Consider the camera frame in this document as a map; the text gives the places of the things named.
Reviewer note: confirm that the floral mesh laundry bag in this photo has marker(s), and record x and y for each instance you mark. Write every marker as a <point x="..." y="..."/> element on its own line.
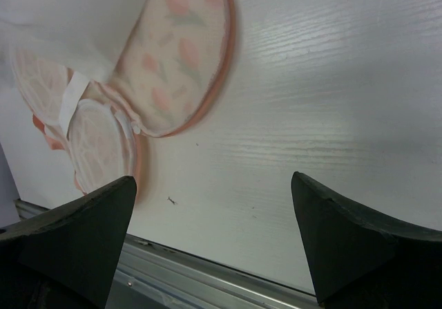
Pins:
<point x="170" y="71"/>

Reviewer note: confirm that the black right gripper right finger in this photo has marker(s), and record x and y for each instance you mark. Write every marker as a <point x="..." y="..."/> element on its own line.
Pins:
<point x="361" y="258"/>

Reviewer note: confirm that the aluminium front rail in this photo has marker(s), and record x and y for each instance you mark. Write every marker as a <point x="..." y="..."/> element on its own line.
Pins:
<point x="177" y="280"/>

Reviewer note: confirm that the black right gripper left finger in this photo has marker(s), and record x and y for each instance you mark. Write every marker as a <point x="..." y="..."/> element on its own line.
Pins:
<point x="67" y="257"/>

